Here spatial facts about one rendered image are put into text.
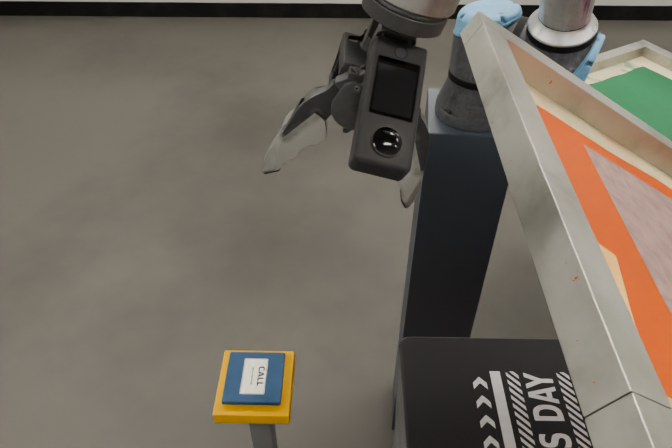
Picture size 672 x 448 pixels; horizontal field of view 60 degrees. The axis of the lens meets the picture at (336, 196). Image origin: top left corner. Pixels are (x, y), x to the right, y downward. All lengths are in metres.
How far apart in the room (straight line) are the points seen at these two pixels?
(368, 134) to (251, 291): 2.05
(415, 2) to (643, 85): 1.63
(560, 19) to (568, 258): 0.65
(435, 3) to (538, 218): 0.19
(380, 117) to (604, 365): 0.23
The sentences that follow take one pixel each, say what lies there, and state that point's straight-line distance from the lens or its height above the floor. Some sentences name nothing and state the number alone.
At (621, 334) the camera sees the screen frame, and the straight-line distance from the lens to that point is 0.44.
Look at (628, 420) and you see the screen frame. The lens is 0.40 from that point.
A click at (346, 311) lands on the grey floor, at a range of 2.38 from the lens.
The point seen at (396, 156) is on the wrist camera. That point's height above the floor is 1.60.
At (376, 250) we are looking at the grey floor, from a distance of 2.60.
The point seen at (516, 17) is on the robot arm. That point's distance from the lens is 1.15.
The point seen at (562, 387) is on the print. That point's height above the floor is 0.95.
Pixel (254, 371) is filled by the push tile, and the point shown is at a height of 0.97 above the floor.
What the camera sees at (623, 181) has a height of 1.41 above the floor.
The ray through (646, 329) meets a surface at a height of 1.46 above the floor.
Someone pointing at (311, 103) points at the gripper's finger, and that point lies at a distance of 0.52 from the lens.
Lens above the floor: 1.87
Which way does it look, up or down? 41 degrees down
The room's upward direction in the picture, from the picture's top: straight up
